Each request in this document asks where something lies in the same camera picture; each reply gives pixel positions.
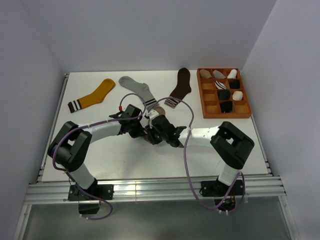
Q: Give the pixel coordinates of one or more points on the rolled striped sock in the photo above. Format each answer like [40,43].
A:
[219,85]

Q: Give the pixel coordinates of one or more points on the rolled white sock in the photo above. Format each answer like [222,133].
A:
[233,74]

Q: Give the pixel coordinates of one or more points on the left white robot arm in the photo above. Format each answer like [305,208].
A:
[70,146]

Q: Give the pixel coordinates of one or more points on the rolled black sock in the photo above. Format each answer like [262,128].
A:
[234,83]

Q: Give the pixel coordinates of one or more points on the tan sock with maroon cuff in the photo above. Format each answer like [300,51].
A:
[160,110]

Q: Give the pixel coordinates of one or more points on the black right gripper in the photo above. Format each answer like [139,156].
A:
[150,132]

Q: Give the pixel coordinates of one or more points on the rolled beige sock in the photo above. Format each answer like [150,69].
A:
[205,74]

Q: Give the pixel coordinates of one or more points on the aluminium frame rail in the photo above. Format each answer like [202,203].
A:
[169,189]

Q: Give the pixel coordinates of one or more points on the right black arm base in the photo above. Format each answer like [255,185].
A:
[214,188]

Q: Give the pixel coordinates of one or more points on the rolled cream sock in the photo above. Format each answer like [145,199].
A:
[237,95]

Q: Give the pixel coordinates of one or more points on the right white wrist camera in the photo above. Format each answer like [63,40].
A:
[150,116]

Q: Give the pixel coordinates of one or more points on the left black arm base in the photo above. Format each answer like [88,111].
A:
[90,201]

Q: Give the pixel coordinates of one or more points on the grey sock with black stripes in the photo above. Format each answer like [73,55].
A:
[141,89]

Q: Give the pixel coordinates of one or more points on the mustard yellow sock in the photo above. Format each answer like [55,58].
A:
[96,97]

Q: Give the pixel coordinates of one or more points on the plain black sock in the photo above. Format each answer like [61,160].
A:
[223,95]

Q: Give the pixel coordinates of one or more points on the brown sock with pink stripes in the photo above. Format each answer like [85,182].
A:
[181,89]

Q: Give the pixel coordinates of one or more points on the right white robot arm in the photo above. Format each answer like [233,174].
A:
[231,144]

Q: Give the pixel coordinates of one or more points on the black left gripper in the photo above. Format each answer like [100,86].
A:
[139,132]

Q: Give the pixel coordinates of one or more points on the orange wooden compartment tray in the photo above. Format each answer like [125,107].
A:
[209,99]

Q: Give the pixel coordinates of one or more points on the rolled grey sock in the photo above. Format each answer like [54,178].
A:
[218,75]

